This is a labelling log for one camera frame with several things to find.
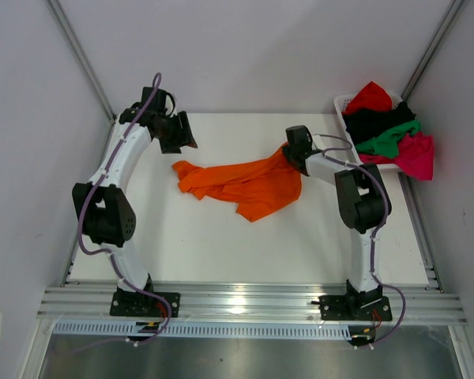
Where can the orange t shirt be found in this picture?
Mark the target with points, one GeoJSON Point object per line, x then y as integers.
{"type": "Point", "coordinates": [258, 188]}

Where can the aluminium mounting rail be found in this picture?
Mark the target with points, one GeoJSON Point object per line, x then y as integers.
{"type": "Point", "coordinates": [248, 302]}

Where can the black t shirt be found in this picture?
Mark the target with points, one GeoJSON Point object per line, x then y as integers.
{"type": "Point", "coordinates": [366, 124]}

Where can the white plastic laundry basket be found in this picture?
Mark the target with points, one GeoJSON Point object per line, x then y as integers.
{"type": "Point", "coordinates": [340, 103]}

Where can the red t shirt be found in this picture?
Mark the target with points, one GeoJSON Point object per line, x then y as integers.
{"type": "Point", "coordinates": [372, 97]}

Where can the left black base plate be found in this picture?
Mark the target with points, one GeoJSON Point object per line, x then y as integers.
{"type": "Point", "coordinates": [133, 304]}

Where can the slotted grey cable duct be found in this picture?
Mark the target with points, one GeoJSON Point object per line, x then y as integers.
{"type": "Point", "coordinates": [205, 330]}

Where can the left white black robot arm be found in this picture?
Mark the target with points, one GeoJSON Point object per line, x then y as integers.
{"type": "Point", "coordinates": [106, 221]}

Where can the magenta t shirt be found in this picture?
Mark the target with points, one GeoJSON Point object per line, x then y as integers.
{"type": "Point", "coordinates": [415, 158]}

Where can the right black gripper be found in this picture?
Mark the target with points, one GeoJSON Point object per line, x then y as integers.
{"type": "Point", "coordinates": [291, 156]}

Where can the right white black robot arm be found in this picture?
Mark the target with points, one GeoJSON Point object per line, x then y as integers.
{"type": "Point", "coordinates": [363, 205]}

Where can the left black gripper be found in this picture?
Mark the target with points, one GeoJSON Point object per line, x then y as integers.
{"type": "Point", "coordinates": [184, 136]}

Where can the green t shirt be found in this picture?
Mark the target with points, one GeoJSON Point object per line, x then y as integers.
{"type": "Point", "coordinates": [386, 143]}

